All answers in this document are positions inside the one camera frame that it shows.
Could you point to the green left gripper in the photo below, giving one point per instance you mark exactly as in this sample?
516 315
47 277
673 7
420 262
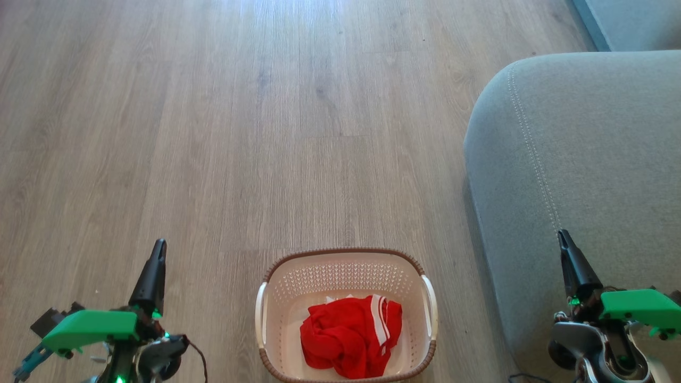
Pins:
90 325

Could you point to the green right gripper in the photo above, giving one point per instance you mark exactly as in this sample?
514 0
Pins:
638 307

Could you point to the red garment with white stripes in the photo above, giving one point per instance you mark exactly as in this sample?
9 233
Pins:
385 319

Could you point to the grey fabric sofa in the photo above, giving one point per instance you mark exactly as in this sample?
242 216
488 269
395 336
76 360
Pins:
585 159

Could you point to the red cloth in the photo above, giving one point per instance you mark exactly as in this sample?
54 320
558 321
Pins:
324 335

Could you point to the light blue fabric cushion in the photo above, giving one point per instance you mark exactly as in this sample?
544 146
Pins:
638 21

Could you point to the cream laundry basket brown rim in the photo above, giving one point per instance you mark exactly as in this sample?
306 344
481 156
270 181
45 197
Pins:
340 276

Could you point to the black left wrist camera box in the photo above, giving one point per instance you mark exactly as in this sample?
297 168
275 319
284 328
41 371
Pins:
50 319

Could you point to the blue plastic bracket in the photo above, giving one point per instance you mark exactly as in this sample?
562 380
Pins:
32 361

